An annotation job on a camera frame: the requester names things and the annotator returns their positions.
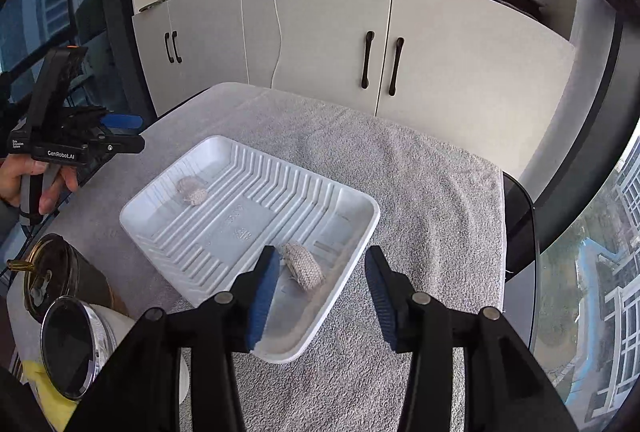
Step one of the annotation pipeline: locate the beige knitted cloth roll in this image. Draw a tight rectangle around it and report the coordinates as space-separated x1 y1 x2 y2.
278 243 324 293

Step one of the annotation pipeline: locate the small beige knitted roll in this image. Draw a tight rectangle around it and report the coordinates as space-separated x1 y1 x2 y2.
176 175 208 206

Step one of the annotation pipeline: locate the large yellow sponge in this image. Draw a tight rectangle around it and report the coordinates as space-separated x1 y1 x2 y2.
22 360 78 432

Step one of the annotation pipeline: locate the person's left hand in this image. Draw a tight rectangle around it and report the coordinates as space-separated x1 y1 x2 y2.
1 155 79 215

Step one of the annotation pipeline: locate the white plastic tray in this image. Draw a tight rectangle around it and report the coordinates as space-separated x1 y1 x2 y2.
119 135 380 364

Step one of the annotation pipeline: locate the grey terry towel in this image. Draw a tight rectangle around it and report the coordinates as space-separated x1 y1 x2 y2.
49 84 506 431

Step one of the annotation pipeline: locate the gold drinking straw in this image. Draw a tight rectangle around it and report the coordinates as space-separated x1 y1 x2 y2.
6 260 37 272

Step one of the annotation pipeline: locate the black glass table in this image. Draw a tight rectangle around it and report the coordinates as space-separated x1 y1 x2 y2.
503 172 539 350

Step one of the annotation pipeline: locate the white lower cabinet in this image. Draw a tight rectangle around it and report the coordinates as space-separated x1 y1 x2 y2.
132 0 575 177

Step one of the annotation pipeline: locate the black cabinet handle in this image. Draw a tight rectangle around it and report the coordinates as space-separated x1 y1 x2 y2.
360 30 375 89
164 32 175 64
171 30 182 64
388 37 405 96

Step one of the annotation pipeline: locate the white hanging cable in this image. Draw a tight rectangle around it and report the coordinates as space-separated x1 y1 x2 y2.
269 0 302 89

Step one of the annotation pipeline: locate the black window frame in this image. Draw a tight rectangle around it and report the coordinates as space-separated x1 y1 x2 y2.
536 0 639 251

